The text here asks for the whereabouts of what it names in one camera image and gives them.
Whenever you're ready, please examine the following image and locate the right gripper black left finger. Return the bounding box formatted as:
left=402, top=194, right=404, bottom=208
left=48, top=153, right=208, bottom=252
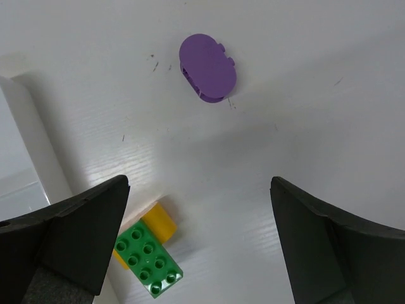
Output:
left=1, top=175, right=130, bottom=303

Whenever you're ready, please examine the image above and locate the yellow lego brick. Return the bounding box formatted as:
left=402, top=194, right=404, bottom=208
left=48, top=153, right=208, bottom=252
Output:
left=113, top=201, right=177, bottom=270

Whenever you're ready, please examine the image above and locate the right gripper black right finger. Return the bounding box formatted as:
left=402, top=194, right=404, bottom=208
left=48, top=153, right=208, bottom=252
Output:
left=270, top=177, right=404, bottom=303

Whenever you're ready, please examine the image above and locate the purple oval lego brick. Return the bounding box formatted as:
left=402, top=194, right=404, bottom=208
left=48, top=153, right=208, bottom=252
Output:
left=179, top=34, right=237, bottom=103

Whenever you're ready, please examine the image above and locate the white compartment tray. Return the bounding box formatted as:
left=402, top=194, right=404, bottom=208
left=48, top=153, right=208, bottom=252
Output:
left=0, top=55, right=122, bottom=304

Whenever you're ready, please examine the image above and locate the green 2x4 lego brick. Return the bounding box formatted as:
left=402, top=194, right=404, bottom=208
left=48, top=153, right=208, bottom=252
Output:
left=115, top=220, right=184, bottom=298

